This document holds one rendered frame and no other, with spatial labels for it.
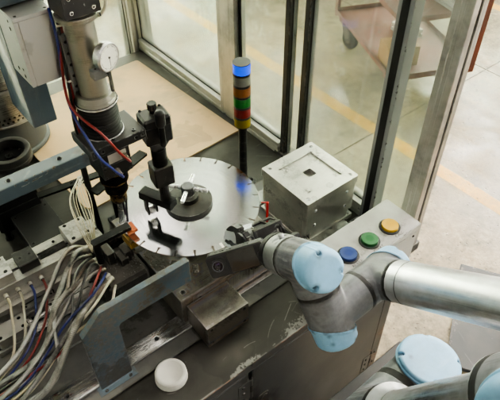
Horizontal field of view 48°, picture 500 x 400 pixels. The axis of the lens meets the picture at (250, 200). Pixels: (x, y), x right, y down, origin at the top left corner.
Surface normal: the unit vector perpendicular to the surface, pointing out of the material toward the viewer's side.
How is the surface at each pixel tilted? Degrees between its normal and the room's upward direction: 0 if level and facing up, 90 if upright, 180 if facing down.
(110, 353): 90
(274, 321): 0
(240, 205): 0
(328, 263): 57
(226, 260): 61
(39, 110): 90
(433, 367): 8
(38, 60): 90
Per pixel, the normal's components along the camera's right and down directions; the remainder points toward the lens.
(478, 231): 0.00, -0.72
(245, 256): -0.09, 0.26
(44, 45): 0.62, 0.54
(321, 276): 0.43, 0.10
